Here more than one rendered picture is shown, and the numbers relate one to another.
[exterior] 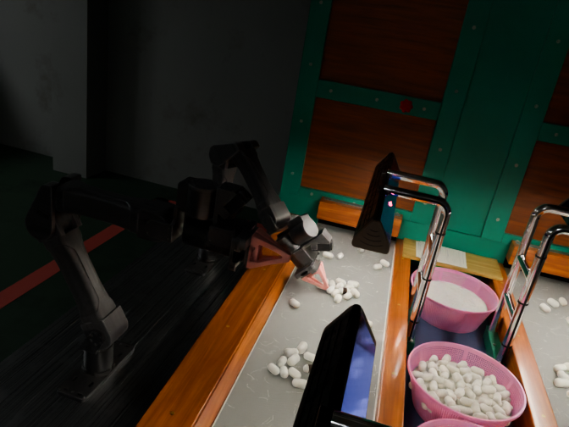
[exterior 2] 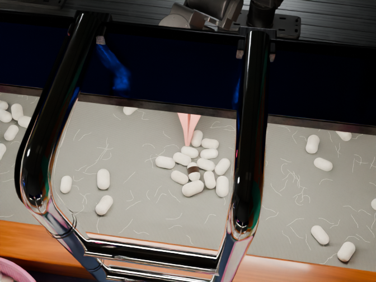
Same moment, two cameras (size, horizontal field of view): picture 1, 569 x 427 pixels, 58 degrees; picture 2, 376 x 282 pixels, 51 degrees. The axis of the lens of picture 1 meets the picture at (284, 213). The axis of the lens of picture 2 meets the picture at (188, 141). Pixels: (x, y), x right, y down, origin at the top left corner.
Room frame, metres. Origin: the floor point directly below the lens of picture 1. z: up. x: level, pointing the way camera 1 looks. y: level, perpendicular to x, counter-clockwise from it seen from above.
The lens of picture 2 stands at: (1.30, -0.51, 1.36)
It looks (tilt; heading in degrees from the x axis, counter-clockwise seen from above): 59 degrees down; 87
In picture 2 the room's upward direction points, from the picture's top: straight up
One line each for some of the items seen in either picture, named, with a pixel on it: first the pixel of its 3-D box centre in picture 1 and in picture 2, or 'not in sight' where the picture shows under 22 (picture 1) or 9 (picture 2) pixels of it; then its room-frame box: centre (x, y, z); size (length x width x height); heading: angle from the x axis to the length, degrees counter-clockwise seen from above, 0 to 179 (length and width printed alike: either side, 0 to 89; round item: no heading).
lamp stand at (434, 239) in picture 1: (397, 258); (168, 204); (1.28, -0.33, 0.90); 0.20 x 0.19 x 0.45; 169
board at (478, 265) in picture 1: (450, 257); not in sight; (1.63, -0.59, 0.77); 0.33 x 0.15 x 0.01; 79
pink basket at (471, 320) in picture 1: (450, 301); not in sight; (1.41, -0.55, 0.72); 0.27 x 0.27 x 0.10
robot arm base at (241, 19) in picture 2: (207, 250); (261, 12); (1.51, 0.23, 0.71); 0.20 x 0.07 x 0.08; 167
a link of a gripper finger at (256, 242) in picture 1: (267, 248); not in sight; (0.86, 0.02, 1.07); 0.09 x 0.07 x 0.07; 78
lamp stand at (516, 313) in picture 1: (549, 296); not in sight; (1.21, -0.72, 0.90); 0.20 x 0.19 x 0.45; 169
